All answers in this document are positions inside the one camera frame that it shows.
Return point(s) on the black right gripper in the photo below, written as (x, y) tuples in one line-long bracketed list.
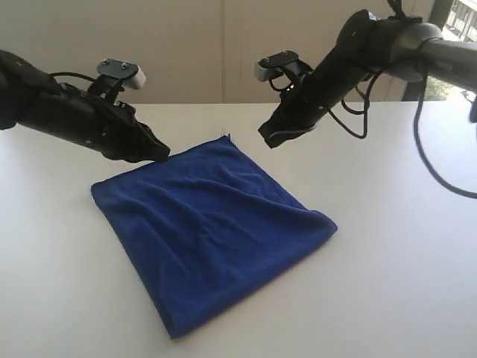
[(298, 113)]

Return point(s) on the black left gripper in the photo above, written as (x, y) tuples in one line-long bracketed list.
[(118, 135)]

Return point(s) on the blue microfiber cloth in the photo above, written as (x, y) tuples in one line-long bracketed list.
[(206, 229)]

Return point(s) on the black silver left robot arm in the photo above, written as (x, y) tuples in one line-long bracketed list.
[(35, 99)]

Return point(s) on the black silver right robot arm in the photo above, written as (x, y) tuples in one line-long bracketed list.
[(403, 47)]

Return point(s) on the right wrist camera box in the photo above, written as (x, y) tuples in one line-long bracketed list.
[(285, 63)]

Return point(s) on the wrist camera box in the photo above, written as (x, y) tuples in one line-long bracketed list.
[(113, 77), (285, 63)]

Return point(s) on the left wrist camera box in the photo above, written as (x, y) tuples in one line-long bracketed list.
[(113, 77)]

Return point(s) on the dark window frame post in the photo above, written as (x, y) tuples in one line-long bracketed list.
[(435, 18)]

